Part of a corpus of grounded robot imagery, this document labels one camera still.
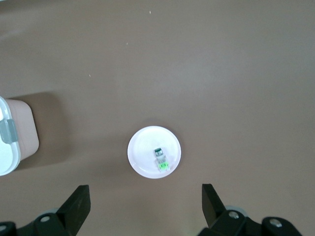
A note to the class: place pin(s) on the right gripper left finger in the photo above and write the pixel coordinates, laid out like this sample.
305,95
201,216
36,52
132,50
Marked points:
76,209

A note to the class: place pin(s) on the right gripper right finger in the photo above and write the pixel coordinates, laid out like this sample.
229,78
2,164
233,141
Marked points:
214,209

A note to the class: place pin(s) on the white lidded storage box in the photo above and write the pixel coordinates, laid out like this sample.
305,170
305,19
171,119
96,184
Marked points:
22,127

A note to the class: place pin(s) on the pale pink round plate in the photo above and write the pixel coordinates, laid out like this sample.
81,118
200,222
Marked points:
142,145

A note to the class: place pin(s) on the brown table mat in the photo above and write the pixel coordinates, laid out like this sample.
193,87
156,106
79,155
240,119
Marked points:
172,61

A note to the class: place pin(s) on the green push-button switch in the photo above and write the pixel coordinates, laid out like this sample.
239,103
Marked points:
161,161

